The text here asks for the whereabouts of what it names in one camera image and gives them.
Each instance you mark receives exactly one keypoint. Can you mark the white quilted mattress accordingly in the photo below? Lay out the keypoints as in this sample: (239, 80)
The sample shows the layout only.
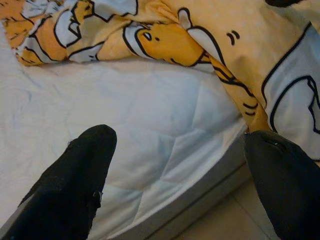
(125, 100)

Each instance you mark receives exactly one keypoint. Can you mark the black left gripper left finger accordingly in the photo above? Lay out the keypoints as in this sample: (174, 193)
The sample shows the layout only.
(67, 185)

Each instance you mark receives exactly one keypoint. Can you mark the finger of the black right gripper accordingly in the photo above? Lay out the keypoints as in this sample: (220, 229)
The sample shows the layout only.
(282, 2)

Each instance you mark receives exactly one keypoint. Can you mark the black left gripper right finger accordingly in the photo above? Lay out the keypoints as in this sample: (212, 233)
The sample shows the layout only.
(287, 180)

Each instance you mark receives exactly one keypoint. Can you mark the yellow cartoon print blanket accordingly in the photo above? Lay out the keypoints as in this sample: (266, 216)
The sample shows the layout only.
(162, 42)

